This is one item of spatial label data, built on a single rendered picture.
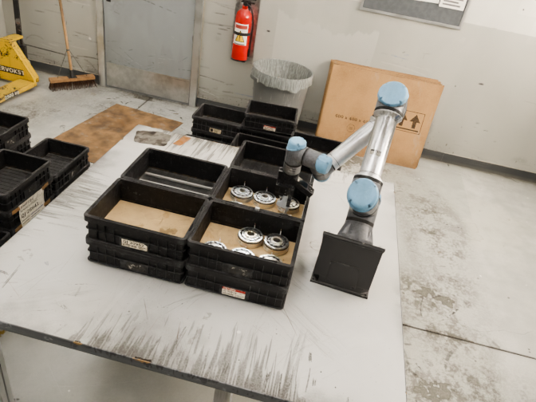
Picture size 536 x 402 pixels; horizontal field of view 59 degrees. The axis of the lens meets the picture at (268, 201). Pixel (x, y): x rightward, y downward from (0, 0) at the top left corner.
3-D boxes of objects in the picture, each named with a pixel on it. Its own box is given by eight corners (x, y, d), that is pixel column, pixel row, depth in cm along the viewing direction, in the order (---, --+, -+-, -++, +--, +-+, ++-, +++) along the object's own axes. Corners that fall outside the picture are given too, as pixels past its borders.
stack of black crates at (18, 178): (13, 212, 290) (2, 147, 266) (59, 224, 288) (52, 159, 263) (-34, 252, 257) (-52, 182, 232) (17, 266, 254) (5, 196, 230)
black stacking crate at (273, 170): (314, 176, 249) (318, 157, 242) (307, 206, 224) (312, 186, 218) (241, 159, 252) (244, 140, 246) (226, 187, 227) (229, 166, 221)
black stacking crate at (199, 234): (298, 244, 198) (304, 222, 192) (287, 292, 174) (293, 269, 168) (207, 222, 202) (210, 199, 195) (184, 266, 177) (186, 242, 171)
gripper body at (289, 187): (276, 185, 211) (281, 163, 203) (295, 190, 210) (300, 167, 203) (273, 195, 205) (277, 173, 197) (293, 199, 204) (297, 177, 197)
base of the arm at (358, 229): (366, 251, 200) (372, 229, 201) (376, 248, 185) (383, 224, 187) (332, 240, 199) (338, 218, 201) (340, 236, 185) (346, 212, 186)
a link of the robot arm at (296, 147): (303, 147, 186) (284, 139, 189) (298, 171, 193) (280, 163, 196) (312, 140, 192) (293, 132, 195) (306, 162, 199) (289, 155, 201)
